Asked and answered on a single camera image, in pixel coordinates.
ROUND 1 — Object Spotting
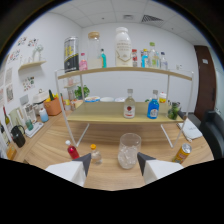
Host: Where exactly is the small red liquid bottle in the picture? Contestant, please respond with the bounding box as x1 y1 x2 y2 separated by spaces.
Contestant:
65 139 81 160

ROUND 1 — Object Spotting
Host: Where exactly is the small clear bottle orange cap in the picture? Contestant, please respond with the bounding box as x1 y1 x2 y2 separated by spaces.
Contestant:
90 143 103 165

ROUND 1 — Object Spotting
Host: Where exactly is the yellow drink can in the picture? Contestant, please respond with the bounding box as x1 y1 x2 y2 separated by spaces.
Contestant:
172 143 193 165

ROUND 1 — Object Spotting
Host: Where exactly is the clear bottle green cap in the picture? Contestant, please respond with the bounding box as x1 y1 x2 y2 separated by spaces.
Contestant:
148 41 158 70

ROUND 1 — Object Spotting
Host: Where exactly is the green cup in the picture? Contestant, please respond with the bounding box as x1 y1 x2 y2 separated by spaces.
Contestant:
25 119 34 131

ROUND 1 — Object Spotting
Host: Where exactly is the white light blue cup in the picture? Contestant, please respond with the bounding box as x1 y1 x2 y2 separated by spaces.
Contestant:
38 107 50 123

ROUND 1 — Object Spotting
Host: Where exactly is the yellow cup white lid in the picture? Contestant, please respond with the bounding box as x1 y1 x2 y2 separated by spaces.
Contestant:
158 91 168 104

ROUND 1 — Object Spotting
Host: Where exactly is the clear glass with ice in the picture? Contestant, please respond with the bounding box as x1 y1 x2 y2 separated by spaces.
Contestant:
117 132 142 170

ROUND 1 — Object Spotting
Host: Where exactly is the white tray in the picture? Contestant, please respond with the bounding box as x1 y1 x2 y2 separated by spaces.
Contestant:
24 121 45 139

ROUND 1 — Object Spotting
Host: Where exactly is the glass jar of limes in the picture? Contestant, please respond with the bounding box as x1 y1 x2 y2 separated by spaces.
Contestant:
167 101 182 121

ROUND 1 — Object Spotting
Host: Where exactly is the blue liquid bottle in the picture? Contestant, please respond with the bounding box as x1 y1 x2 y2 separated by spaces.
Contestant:
146 89 161 120

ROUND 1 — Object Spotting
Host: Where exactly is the black kettle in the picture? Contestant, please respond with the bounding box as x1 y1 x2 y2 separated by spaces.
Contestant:
10 124 27 149

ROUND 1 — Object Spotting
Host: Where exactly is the white wood two-tier rack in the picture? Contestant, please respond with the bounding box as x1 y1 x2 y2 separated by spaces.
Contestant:
54 66 195 149

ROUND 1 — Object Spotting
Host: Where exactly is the clear bottle red label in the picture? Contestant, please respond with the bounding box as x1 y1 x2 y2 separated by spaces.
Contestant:
123 88 137 120

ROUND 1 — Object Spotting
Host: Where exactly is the black sofa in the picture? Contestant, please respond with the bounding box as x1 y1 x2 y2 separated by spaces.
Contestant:
201 109 224 160

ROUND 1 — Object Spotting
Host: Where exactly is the orange basket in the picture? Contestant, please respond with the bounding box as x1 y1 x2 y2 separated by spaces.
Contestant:
43 94 63 117

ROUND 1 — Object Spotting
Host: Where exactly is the blue printed bowl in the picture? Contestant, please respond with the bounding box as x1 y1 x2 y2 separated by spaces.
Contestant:
84 95 101 103

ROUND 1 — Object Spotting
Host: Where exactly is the green potted plant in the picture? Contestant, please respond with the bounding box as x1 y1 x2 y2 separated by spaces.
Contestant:
73 84 91 100

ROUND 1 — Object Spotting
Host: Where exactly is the white countertop appliance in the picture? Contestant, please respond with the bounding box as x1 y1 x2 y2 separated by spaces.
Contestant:
32 89 50 105

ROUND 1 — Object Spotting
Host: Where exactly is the brown door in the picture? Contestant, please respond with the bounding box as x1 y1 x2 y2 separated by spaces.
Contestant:
193 44 214 121

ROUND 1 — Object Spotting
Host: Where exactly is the clear bottle blue cap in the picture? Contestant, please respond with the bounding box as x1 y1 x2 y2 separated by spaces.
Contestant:
159 51 169 71

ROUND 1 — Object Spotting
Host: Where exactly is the small pink bottle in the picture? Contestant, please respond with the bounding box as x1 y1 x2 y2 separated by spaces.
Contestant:
78 52 89 72

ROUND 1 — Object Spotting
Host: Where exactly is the small light blue bottle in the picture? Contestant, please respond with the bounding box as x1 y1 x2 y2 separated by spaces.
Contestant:
140 48 150 69

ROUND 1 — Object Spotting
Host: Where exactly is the tall black silver can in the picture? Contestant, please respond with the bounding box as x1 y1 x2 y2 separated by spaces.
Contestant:
63 36 80 74

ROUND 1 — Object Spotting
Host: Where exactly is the small teal bottle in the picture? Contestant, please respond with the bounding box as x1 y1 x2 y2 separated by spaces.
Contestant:
100 48 108 69

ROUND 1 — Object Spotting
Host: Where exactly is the white vase figure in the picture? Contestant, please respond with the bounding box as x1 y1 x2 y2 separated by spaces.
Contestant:
32 44 44 63

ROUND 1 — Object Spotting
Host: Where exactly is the tall glass jar wood lid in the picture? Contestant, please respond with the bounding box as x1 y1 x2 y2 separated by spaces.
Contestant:
87 31 103 70

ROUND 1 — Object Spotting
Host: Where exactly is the large white bottle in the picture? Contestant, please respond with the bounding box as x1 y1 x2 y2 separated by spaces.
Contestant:
114 26 134 68

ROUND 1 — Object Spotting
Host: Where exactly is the ceiling air vent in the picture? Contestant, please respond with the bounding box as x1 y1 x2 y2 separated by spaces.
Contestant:
140 14 164 24

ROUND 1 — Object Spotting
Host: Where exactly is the red wall poster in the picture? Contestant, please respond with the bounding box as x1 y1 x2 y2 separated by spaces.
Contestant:
131 48 139 68

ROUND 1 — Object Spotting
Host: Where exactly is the wooden wall shelf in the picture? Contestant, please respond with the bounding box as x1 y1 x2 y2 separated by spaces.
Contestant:
18 59 48 71

